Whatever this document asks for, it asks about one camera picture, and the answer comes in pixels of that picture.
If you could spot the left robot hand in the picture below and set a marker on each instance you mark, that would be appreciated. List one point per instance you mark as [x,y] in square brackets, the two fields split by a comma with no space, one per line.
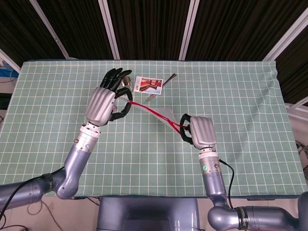
[101,106]

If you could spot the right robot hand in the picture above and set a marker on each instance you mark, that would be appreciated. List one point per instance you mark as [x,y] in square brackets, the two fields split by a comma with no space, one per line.
[202,132]

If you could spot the clear red-zip plastic bag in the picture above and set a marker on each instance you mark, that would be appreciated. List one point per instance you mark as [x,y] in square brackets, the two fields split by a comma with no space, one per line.
[156,112]

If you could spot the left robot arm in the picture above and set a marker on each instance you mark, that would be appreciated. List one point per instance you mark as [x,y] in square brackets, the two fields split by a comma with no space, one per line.
[74,163]

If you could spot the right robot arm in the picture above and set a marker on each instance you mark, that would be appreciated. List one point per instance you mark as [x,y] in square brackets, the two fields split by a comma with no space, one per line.
[214,183]

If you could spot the stainless steel cup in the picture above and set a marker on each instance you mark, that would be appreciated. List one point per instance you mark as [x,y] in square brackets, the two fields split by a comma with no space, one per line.
[126,81]

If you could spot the picture postcard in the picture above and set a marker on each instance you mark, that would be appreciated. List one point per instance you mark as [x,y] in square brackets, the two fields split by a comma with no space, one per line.
[149,85]

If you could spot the steel table knife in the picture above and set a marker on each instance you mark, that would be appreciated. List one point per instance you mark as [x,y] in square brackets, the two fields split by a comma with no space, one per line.
[169,79]

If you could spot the green checked tablecloth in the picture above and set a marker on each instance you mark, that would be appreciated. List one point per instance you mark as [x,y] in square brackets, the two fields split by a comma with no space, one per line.
[144,156]

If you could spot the black pleated curtain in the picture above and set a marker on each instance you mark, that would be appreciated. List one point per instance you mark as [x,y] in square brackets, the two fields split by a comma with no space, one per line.
[151,26]

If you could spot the blue-grey robot torso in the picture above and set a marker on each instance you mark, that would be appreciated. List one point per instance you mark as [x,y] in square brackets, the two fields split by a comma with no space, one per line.
[144,214]

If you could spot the blue and white poster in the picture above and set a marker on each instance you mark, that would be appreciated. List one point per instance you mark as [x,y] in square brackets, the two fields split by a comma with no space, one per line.
[7,66]

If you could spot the white aluminium frame post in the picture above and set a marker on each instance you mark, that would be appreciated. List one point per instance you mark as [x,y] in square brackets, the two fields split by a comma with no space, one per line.
[109,29]
[286,36]
[190,29]
[51,31]

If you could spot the white side frame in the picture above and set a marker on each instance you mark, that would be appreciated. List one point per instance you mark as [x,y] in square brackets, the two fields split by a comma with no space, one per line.
[297,108]

